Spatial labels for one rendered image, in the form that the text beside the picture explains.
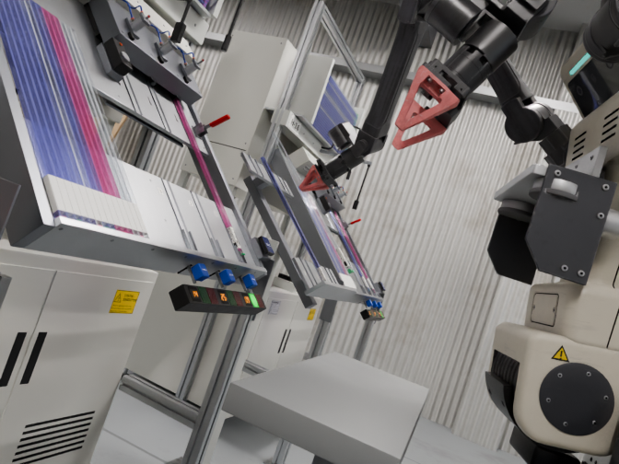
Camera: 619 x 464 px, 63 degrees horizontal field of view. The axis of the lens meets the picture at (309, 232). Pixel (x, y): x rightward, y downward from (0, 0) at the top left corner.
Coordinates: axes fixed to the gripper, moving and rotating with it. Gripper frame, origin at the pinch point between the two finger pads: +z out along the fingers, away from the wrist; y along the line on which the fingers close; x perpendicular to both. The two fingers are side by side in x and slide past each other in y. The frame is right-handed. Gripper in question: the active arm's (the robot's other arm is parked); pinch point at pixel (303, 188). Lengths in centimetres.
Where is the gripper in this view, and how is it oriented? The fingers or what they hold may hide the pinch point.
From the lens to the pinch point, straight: 150.1
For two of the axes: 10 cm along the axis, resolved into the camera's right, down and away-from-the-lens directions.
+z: -8.4, 5.1, 1.8
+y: -3.2, -1.9, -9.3
